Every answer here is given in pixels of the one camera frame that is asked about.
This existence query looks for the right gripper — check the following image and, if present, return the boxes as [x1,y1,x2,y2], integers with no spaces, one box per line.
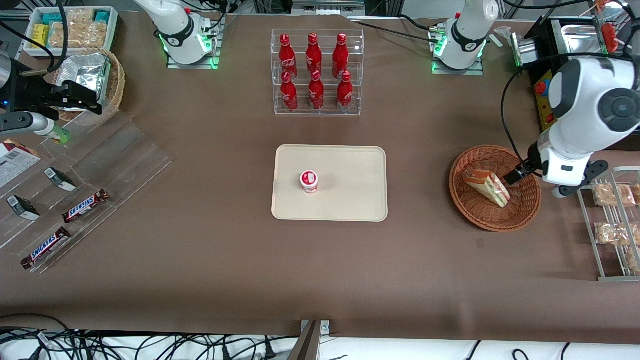
[9,74,104,117]

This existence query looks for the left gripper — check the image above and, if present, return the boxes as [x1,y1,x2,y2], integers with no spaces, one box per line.
[503,142,584,187]

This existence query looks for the triangle sandwich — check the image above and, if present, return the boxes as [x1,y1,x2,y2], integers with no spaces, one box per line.
[462,169,511,209]

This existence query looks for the light wicker basket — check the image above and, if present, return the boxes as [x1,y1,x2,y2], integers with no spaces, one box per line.
[52,47,126,126]

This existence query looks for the brown wicker basket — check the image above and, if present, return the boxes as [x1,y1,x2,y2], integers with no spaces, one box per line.
[448,144,542,233]

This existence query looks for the steel tray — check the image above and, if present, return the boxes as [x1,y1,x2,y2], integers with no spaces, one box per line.
[560,22,603,56]

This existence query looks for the beige plastic tray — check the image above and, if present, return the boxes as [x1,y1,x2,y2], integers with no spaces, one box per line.
[271,144,389,223]

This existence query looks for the silver foil pouch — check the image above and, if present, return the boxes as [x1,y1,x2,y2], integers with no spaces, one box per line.
[59,52,112,112]

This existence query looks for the green white capped bottle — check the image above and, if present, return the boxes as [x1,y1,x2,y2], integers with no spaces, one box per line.
[47,124,72,146]

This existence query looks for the clear bag of crackers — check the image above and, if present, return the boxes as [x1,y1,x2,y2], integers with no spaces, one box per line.
[71,22,109,49]
[49,22,72,49]
[65,9,96,30]

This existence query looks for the black box with yellow panel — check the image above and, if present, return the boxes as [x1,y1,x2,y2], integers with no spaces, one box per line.
[522,15,640,135]

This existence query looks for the white plastic bin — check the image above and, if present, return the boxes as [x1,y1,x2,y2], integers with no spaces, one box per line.
[22,6,119,58]

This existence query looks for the clear acrylic stepped stand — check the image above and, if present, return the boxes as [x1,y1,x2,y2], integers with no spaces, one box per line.
[0,111,174,275]

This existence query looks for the yellow snack box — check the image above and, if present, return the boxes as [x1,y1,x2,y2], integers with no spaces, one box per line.
[32,24,51,49]

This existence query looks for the small dark snack box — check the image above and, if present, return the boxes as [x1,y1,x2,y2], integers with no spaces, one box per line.
[44,167,78,193]
[6,195,41,222]

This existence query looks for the red white carton package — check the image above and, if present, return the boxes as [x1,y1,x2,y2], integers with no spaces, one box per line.
[0,140,42,190]

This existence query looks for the Snickers chocolate bar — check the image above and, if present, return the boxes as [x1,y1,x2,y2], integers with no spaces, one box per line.
[20,226,72,271]
[61,189,110,224]

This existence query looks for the small silver metal box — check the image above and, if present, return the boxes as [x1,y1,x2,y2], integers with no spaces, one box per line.
[510,35,540,68]

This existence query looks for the red cola bottle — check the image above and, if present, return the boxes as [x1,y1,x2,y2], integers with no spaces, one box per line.
[332,33,349,80]
[305,32,323,80]
[336,71,354,112]
[278,33,299,81]
[308,70,325,111]
[280,71,299,113]

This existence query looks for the clear acrylic bottle rack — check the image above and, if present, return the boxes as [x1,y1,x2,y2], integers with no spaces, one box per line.
[271,28,365,117]

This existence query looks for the red white yogurt cup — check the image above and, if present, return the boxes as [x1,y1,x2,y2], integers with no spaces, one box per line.
[300,170,320,195]

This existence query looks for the black cable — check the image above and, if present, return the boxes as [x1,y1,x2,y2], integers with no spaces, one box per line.
[0,0,70,73]
[350,14,443,46]
[501,52,640,163]
[0,314,281,360]

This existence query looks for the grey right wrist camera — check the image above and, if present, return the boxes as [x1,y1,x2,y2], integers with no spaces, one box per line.
[0,112,53,137]

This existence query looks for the grey metal wire rack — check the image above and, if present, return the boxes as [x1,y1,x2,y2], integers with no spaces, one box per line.
[572,166,640,282]

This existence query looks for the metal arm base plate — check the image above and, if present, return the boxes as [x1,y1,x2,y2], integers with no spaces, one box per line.
[166,15,222,70]
[431,22,485,76]

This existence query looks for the metal mounting bracket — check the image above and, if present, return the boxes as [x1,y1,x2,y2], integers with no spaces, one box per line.
[289,320,331,360]

